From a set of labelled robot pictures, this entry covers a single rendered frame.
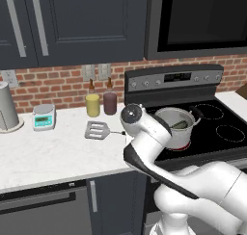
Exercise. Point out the grey dishwasher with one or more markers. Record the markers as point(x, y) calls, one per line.
point(45, 210)

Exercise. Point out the grey slotted spatula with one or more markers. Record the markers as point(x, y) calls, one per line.
point(96, 130)

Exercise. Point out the white wall socket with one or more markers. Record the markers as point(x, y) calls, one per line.
point(9, 78)

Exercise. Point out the dark red vinegar bottle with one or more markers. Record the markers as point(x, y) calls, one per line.
point(110, 102)

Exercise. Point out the brown wooden board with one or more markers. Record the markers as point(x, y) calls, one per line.
point(242, 91)

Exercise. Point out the black stove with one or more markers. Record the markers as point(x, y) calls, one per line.
point(205, 94)

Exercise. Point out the white cooking pot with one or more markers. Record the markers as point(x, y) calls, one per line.
point(178, 129)

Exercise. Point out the black microwave oven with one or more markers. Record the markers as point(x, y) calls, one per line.
point(199, 20)

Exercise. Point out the yellow oil bottle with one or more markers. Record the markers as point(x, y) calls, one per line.
point(92, 104)

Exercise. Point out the teal kitchen scale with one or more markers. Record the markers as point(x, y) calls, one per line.
point(43, 117)

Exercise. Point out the grey wall socket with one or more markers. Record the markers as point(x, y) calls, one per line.
point(104, 71)
point(88, 72)

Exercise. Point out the green cucumber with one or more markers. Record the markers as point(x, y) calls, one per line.
point(180, 125)

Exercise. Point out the dark base cupboard door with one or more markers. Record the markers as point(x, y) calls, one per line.
point(117, 202)

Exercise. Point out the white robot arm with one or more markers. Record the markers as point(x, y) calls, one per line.
point(205, 194)

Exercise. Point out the narrow dark wall cupboard door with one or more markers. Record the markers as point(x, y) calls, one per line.
point(14, 27)

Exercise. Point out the grey cylindrical appliance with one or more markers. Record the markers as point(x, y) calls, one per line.
point(7, 109)

